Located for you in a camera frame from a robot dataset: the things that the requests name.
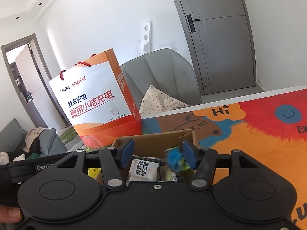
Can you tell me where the orange white paper gift bag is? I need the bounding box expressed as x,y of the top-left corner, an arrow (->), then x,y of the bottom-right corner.
49,49 -> 142,146

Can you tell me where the colourful cat table mat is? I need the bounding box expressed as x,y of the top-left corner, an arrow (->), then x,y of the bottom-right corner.
142,86 -> 306,229

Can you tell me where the clear plastic food container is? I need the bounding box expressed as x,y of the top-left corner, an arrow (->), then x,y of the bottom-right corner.
67,136 -> 105,153

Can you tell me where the white foam packaging piece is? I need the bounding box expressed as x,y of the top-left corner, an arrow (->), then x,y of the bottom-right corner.
134,21 -> 171,54

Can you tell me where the polka dot cushion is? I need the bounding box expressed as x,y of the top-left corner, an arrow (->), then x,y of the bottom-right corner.
139,85 -> 190,117

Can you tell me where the person's left hand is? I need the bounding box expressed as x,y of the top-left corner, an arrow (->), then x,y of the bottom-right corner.
0,205 -> 22,224

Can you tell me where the black sesame cake pack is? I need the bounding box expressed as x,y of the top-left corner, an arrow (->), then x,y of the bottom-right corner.
126,158 -> 159,184

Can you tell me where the grey door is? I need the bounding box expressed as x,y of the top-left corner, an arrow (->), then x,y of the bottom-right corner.
174,0 -> 256,94

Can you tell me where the blue candy wrapper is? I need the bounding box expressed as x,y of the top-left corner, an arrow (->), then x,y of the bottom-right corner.
164,146 -> 190,173

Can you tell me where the grey sofa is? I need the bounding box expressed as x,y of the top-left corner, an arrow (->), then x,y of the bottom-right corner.
1,118 -> 67,165

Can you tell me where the black door handle lock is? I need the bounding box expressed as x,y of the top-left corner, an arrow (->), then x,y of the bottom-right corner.
186,14 -> 201,33

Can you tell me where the brown cardboard box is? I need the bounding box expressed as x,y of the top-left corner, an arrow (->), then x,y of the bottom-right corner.
87,128 -> 217,186

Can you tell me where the grey upholstered chair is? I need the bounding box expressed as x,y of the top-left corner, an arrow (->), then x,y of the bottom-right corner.
121,49 -> 201,111

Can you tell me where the open interior door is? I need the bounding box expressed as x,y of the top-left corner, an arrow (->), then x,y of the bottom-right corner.
1,33 -> 70,130

